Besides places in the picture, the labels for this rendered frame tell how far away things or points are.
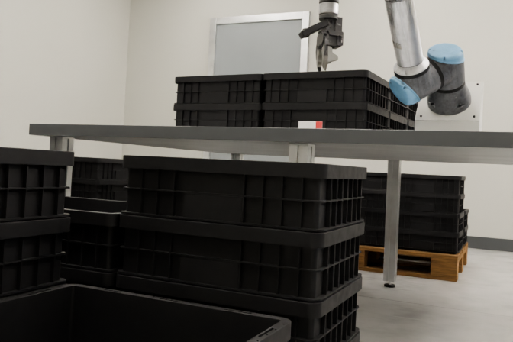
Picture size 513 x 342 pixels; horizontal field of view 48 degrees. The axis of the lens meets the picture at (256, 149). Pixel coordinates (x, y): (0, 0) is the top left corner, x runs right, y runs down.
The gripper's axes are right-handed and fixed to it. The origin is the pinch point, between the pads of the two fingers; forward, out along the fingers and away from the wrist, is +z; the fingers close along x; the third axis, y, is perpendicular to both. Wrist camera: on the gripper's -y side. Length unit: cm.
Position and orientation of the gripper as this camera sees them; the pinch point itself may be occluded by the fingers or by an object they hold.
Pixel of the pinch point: (321, 68)
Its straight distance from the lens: 218.3
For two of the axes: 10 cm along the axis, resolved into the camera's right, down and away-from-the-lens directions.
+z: -0.5, 10.0, -0.3
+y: 9.7, 0.5, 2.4
